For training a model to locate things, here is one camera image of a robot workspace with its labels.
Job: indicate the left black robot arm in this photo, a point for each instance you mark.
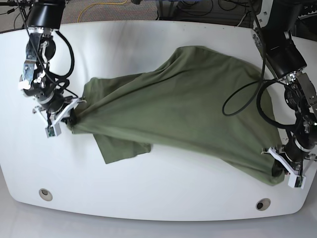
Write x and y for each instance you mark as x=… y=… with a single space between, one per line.
x=274 y=22

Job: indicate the left table cable grommet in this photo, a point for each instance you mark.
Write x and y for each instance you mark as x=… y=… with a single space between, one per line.
x=45 y=194

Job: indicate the right table cable grommet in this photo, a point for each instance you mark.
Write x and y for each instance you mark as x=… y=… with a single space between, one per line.
x=263 y=204

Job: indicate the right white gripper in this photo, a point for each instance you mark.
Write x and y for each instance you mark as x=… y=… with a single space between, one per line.
x=56 y=112

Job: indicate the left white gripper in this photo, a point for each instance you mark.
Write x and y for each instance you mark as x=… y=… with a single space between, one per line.
x=284 y=166

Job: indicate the table cable grommet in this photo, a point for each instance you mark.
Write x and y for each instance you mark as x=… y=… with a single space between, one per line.
x=45 y=194
x=263 y=204

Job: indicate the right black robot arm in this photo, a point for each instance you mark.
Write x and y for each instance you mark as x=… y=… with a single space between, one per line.
x=41 y=18

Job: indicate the green T-shirt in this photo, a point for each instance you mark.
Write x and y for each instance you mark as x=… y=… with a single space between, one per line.
x=180 y=105

